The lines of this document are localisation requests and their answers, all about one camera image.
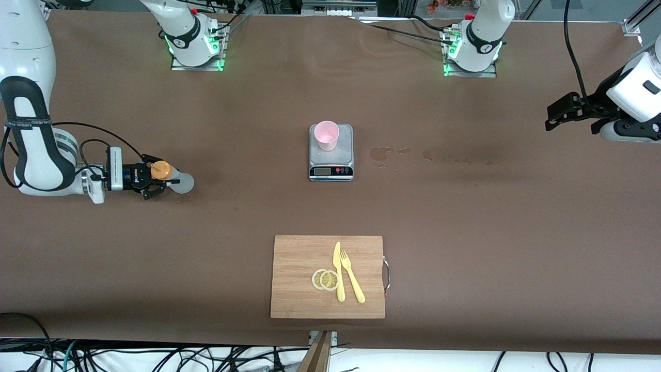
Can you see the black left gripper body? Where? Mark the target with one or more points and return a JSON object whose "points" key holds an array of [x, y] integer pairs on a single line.
{"points": [[594, 102]]}

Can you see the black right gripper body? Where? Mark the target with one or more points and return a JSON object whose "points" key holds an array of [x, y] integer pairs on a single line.
{"points": [[132, 176]]}

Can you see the clear sauce bottle orange cap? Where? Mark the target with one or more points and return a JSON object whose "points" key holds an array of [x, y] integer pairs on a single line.
{"points": [[182, 183]]}

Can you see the pink plastic cup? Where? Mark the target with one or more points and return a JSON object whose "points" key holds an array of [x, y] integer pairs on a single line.
{"points": [[326, 135]]}

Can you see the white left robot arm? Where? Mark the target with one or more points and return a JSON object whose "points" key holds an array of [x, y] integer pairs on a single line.
{"points": [[640, 88]]}

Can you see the wooden cutting board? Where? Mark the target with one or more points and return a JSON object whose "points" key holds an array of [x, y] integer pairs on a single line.
{"points": [[299, 279]]}

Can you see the lemon slice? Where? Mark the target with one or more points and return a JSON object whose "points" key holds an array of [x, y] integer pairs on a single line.
{"points": [[329, 280], [315, 279]]}

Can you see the silver digital kitchen scale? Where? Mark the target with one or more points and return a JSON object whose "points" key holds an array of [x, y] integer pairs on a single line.
{"points": [[343, 155]]}

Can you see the yellow plastic knife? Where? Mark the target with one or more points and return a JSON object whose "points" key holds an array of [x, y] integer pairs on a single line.
{"points": [[336, 258]]}

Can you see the yellow plastic fork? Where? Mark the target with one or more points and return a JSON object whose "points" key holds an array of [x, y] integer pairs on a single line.
{"points": [[353, 281]]}

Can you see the wooden beam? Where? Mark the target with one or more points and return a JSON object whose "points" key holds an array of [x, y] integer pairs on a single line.
{"points": [[317, 356]]}

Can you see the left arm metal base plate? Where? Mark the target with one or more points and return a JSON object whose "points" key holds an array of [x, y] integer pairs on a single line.
{"points": [[470, 74]]}

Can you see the aluminium frame profile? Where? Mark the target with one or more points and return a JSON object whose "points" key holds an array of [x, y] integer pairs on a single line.
{"points": [[643, 18]]}

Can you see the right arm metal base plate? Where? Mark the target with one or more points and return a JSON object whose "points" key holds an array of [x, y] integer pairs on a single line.
{"points": [[196, 67]]}

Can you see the small metal bracket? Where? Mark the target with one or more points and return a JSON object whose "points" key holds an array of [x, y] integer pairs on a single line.
{"points": [[334, 338]]}

